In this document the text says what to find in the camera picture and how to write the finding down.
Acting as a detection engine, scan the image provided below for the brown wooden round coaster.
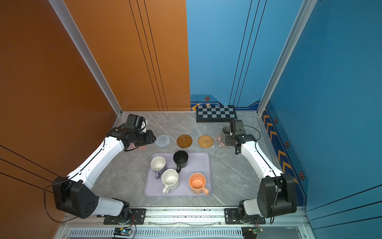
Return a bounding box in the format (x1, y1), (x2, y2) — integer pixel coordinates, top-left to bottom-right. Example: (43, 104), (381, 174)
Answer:
(177, 134), (193, 148)

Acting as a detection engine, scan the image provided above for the white cream mug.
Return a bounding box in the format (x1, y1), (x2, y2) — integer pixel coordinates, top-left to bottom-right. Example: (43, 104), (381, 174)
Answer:
(161, 169), (180, 194)

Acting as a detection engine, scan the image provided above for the black checkered chess board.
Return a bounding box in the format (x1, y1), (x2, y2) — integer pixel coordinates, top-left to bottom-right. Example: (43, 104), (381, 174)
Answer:
(196, 105), (237, 122)

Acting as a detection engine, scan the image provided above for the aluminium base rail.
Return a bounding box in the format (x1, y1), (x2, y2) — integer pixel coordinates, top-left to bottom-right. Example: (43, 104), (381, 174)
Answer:
(53, 206), (317, 239)

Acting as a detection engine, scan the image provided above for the green circuit board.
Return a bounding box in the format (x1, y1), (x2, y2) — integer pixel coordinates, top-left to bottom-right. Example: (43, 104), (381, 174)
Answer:
(112, 228), (133, 239)
(241, 227), (264, 239)

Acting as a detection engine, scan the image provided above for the pink cherry blossom coaster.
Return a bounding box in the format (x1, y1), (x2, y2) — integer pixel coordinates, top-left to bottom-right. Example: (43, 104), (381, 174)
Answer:
(214, 134), (227, 148)

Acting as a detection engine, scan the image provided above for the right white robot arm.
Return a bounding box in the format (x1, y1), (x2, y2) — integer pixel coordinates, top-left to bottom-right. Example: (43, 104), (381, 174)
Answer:
(223, 120), (297, 224)

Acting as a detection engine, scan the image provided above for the aluminium corner post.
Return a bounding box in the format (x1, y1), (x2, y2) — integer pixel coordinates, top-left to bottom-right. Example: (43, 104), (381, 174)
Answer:
(257, 0), (317, 117)
(49, 0), (123, 116)

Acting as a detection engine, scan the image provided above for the woven rattan round coaster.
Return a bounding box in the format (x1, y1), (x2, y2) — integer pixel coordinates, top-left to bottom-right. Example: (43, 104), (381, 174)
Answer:
(198, 135), (213, 148)

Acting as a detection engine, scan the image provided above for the clear glass round coaster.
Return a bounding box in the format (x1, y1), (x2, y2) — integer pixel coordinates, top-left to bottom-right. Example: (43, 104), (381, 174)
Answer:
(155, 134), (171, 148)

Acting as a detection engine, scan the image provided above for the grey mug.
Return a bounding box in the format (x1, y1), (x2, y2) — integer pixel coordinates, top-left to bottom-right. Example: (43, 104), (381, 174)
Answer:
(222, 126), (231, 139)

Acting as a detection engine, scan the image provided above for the white mug purple handle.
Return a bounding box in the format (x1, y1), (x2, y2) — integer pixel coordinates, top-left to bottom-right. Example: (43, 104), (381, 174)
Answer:
(150, 156), (167, 179)

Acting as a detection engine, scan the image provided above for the orange mug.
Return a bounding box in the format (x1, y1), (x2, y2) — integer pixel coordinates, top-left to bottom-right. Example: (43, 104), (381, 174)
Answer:
(189, 173), (210, 196)

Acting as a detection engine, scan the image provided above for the black mug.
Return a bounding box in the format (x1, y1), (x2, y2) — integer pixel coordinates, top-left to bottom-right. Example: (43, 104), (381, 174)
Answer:
(173, 150), (189, 173)

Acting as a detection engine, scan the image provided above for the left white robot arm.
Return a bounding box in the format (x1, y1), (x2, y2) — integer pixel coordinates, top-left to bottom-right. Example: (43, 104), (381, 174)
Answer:
(52, 114), (156, 225)

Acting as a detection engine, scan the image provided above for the aluminium corner post right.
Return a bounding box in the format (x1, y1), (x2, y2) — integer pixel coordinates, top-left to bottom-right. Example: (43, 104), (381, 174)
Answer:
(257, 0), (317, 117)

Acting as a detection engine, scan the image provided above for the right green circuit board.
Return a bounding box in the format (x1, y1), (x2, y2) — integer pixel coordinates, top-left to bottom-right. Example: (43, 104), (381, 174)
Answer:
(241, 227), (264, 239)

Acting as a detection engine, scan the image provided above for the lavender serving tray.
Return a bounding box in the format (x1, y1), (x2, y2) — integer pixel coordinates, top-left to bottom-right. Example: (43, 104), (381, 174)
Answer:
(144, 152), (212, 197)

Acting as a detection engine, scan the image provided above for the left green circuit board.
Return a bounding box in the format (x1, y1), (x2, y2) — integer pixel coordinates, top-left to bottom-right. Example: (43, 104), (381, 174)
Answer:
(112, 228), (133, 239)

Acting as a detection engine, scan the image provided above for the aluminium corner post left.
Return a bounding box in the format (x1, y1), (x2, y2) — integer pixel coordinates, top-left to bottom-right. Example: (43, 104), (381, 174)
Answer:
(49, 0), (123, 116)

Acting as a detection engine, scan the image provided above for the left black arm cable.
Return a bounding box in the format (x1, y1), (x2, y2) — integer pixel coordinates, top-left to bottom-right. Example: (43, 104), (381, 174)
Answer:
(44, 179), (78, 224)

